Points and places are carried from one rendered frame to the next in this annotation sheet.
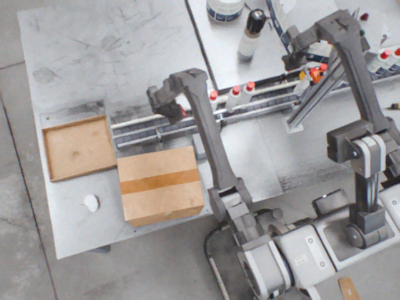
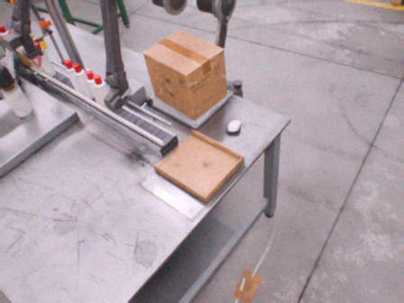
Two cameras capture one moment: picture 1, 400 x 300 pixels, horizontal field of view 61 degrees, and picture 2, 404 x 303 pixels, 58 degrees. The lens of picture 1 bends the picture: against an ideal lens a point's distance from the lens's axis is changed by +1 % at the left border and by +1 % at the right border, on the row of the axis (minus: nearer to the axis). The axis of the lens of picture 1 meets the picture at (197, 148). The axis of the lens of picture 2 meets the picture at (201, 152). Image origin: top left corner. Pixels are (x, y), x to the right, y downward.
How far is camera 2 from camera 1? 1.69 m
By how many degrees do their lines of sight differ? 49
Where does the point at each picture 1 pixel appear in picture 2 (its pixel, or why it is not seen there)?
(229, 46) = (24, 128)
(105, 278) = (289, 197)
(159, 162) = (169, 57)
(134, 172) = (188, 63)
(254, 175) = (136, 69)
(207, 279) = not seen: hidden behind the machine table
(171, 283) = not seen: hidden behind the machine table
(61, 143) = (205, 180)
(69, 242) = (274, 121)
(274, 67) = (34, 95)
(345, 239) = not seen: outside the picture
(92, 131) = (176, 168)
